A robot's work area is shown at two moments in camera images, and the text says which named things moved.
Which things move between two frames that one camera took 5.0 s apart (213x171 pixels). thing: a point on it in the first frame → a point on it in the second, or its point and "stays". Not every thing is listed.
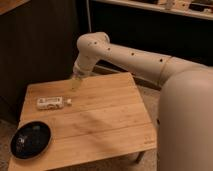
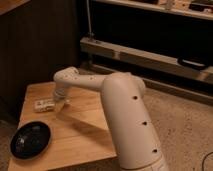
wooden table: x=107 y=119 stays
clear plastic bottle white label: x=53 y=103 stays
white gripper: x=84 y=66 → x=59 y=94
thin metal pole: x=89 y=15 stays
